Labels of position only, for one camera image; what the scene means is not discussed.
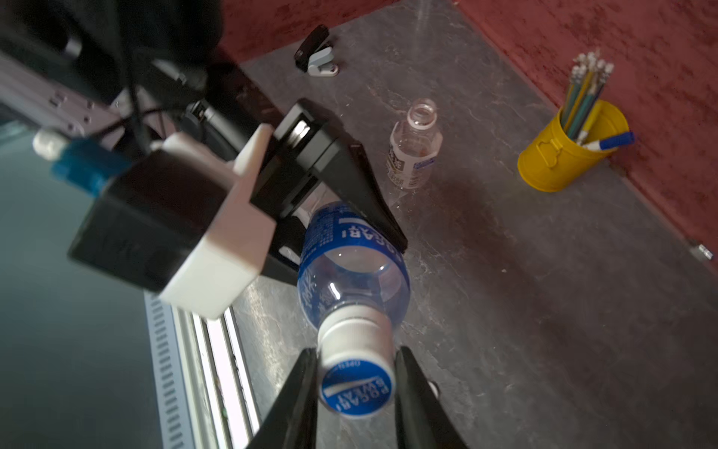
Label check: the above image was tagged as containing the yellow pencil cup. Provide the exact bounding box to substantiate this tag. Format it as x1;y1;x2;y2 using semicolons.
518;100;630;193

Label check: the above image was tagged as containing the small clear bottle white label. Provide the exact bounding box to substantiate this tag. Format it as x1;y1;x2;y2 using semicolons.
386;98;443;190

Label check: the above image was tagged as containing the pencils bundle in cup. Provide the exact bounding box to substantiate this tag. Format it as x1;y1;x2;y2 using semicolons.
559;48;615;143

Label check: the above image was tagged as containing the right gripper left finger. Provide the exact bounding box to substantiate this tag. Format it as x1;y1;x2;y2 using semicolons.
247;348;318;449

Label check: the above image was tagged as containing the blue marker pen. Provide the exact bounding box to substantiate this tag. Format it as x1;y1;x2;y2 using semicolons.
583;131;636;153

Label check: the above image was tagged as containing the blue white bottle cap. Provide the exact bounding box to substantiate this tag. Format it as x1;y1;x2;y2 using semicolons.
317;305;396;419

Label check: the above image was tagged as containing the black stapler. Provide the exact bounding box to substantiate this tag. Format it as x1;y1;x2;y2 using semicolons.
294;24;330;73

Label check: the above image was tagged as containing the clear bottle blue label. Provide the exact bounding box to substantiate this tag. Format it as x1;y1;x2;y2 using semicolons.
297;201;411;329

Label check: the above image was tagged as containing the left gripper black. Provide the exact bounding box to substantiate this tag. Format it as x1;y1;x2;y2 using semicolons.
201;97;409;282

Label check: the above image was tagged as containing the aluminium mounting rail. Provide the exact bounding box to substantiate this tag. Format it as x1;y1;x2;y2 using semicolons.
179;310;261;448

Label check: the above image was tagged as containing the perforated cable tray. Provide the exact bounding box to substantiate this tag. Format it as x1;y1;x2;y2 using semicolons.
144;292;196;449

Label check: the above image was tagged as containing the grey small stapler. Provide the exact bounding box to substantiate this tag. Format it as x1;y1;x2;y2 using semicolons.
307;46;340;78

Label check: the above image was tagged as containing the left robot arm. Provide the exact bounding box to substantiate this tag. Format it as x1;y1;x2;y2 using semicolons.
1;1;408;293

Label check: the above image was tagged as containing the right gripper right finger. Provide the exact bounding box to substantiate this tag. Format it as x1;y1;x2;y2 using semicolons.
395;346;467;449

